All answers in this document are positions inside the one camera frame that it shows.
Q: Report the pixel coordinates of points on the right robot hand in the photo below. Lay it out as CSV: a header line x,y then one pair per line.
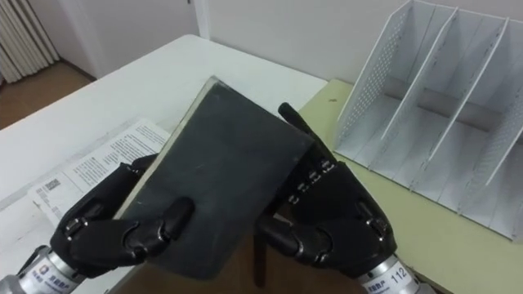
x,y
343,220

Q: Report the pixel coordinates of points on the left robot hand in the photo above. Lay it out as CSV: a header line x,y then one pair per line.
x,y
102,241

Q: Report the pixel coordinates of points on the dark grey hardcover book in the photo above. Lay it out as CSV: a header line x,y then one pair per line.
x,y
220,179

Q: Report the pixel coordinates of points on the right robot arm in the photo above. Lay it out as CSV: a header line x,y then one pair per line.
x,y
388,279

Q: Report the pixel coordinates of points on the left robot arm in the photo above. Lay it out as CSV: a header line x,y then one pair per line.
x,y
41,277

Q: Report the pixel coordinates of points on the pale green desk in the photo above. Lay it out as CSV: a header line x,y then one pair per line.
x,y
417,220

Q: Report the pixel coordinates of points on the white printed paper sheet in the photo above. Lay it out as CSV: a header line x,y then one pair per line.
x,y
94,167

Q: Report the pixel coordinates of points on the white desk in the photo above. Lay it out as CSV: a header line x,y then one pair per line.
x,y
102,106

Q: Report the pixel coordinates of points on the white perforated file organizer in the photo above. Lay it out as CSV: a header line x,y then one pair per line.
x,y
441,118

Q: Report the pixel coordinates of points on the white wall radiator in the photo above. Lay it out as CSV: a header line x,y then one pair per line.
x,y
22,38

